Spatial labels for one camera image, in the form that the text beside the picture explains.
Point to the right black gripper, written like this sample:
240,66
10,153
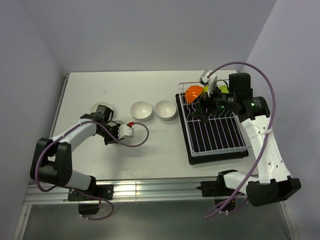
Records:
200,112

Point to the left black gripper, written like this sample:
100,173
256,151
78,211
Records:
107,141

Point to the orange bowl white inside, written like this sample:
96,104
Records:
192,93

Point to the green bowl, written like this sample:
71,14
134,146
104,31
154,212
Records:
205,92
224,89

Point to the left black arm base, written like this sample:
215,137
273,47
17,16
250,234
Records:
89,203

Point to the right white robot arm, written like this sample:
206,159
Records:
268,181

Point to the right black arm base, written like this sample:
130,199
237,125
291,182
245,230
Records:
215,188

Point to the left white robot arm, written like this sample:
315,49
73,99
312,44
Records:
52,164

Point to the black drip tray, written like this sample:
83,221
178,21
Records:
214,158

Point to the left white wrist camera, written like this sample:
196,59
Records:
125,132

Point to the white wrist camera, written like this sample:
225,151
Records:
125,132
209,81

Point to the white wire dish rack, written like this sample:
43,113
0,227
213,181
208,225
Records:
221,135

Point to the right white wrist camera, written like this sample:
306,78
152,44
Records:
209,81

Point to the aluminium frame rail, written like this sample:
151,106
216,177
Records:
124,191

